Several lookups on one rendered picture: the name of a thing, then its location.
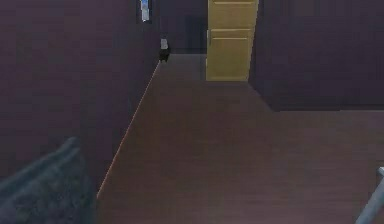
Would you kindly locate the small black bin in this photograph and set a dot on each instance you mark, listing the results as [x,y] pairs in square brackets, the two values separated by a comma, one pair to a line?
[164,50]

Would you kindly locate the yellow panelled room door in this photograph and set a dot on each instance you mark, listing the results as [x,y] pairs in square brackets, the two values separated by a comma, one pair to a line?
[230,50]

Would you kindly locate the dark grey-green sofa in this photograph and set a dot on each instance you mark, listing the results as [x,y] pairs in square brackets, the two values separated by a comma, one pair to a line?
[46,190]

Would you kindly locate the pale grey bar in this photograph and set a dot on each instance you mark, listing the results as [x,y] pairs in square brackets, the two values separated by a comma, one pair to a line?
[371,203]

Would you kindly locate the framed wall picture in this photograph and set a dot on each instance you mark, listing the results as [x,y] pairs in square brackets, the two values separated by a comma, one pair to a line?
[145,10]

